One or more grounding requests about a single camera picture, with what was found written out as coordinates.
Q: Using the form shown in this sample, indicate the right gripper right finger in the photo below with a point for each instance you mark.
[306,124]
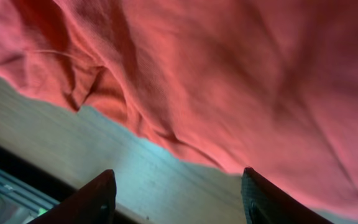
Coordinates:
[265,203]

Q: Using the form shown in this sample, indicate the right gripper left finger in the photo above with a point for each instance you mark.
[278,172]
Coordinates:
[95,202]

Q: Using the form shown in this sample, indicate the red printed t-shirt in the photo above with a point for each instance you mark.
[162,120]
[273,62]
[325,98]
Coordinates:
[228,84]

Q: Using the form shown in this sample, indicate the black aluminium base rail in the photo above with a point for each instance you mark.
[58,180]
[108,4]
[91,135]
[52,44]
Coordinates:
[30,195]

